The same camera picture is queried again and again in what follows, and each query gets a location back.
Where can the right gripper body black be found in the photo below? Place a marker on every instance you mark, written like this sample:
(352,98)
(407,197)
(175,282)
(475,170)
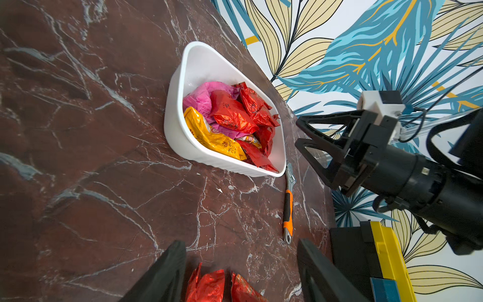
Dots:
(362,145)

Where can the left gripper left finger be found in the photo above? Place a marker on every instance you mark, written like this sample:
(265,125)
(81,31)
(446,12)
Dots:
(164,279)

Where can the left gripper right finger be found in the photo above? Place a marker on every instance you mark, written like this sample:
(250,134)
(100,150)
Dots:
(320,279)

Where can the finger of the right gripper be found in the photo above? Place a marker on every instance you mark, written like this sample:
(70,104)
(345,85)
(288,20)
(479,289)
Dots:
(345,120)
(328,161)

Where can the red tea bag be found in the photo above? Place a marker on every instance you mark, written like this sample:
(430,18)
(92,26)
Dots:
(256,107)
(241,290)
(265,135)
(231,114)
(256,157)
(207,288)

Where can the pink tea bag large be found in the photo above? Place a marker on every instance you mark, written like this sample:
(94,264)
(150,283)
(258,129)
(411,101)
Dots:
(200,98)

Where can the white plastic storage box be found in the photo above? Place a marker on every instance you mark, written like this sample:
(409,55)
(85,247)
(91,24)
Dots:
(200,64)

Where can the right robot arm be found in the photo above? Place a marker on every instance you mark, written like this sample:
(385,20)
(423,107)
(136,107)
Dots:
(443,196)

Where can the red tea bag in box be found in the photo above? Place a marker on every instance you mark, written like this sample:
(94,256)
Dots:
(256,157)

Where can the yellow tea bag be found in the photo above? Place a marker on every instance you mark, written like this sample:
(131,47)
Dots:
(204,134)

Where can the yellow black toolbox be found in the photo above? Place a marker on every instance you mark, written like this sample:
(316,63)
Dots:
(370,257)

